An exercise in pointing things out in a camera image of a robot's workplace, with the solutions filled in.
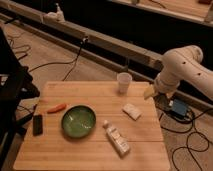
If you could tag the black stand at left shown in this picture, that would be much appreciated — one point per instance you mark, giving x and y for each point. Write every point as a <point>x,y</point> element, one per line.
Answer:
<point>15,85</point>

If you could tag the blue power box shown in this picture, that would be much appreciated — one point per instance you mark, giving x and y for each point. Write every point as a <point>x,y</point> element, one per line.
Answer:
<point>179,108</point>

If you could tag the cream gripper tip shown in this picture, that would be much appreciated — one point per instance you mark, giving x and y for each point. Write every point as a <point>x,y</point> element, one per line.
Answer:
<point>150,92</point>

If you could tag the clear plastic cup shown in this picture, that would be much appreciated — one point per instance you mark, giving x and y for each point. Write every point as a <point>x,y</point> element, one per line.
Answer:
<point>124,79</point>

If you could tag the green ceramic bowl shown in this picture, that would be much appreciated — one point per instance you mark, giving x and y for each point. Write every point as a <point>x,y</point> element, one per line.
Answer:
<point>78,121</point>

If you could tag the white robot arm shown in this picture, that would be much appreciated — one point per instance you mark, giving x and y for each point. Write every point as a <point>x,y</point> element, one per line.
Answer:
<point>182,64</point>

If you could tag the black rectangular block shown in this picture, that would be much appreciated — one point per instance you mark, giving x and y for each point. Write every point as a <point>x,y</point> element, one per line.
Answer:
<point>37,125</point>

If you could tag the white object on rail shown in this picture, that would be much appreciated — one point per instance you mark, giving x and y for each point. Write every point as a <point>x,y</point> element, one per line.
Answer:
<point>58,15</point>

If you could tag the white tube bottle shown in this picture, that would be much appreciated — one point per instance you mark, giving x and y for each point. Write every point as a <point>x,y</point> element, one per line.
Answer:
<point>116,139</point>

